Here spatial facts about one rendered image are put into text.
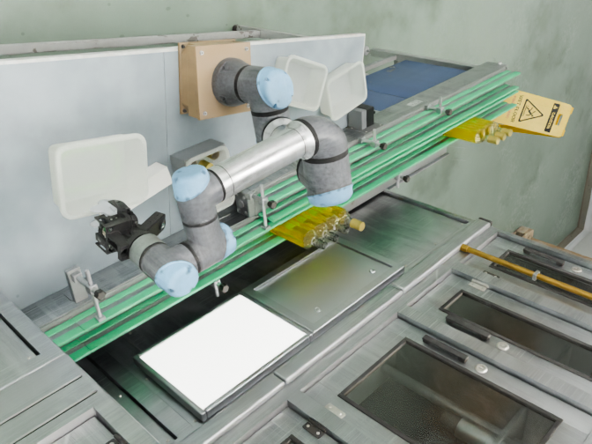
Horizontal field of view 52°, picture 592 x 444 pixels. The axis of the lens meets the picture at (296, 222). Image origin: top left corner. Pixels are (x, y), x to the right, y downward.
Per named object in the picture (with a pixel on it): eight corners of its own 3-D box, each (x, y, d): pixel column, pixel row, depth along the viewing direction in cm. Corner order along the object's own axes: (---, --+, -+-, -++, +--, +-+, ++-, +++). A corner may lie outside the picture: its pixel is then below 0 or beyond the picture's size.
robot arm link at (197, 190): (352, 101, 144) (189, 185, 116) (358, 144, 149) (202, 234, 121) (317, 95, 151) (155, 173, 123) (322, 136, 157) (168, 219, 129)
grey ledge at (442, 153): (297, 224, 249) (317, 233, 242) (295, 205, 245) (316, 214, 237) (430, 149, 305) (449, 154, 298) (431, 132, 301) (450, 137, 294)
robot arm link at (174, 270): (205, 286, 127) (171, 307, 122) (174, 261, 133) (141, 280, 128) (201, 258, 122) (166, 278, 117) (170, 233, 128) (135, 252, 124)
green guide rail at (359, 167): (258, 215, 216) (273, 223, 211) (258, 213, 215) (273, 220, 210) (504, 85, 319) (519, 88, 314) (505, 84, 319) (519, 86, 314)
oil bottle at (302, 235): (267, 231, 223) (309, 251, 209) (265, 218, 220) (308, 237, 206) (277, 225, 226) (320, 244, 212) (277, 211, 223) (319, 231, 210)
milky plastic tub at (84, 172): (36, 137, 134) (55, 146, 129) (127, 124, 149) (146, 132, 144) (45, 211, 141) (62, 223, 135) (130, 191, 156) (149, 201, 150)
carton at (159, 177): (92, 201, 182) (102, 206, 178) (156, 161, 194) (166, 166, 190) (99, 217, 186) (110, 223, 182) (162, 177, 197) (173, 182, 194)
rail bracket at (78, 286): (64, 299, 182) (102, 331, 168) (49, 252, 173) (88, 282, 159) (79, 292, 185) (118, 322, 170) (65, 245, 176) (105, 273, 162)
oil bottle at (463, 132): (440, 135, 289) (494, 149, 271) (440, 123, 286) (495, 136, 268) (447, 130, 292) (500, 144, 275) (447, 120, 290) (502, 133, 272)
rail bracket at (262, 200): (248, 223, 214) (273, 234, 206) (244, 181, 205) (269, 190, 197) (255, 219, 216) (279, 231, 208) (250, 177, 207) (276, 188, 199)
